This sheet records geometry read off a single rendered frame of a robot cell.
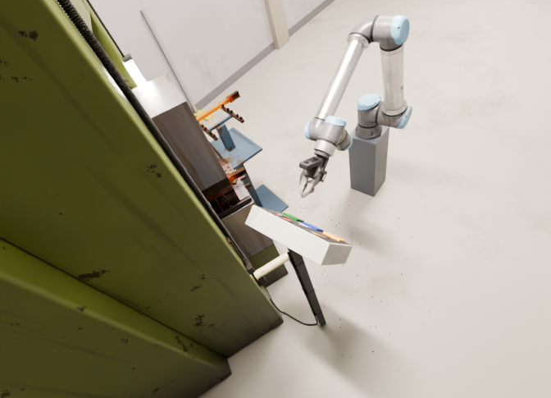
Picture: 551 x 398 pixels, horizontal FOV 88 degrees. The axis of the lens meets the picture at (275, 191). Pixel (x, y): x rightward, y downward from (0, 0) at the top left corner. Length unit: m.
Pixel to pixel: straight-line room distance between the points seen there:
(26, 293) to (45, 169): 0.33
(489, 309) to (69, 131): 2.23
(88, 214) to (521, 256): 2.41
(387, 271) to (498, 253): 0.73
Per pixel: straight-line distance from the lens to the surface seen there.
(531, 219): 2.69
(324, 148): 1.24
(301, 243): 0.98
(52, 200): 0.90
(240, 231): 1.61
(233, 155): 2.05
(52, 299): 1.03
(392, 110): 1.93
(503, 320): 2.27
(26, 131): 0.80
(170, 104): 1.10
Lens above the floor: 2.02
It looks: 48 degrees down
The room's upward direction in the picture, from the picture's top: 20 degrees counter-clockwise
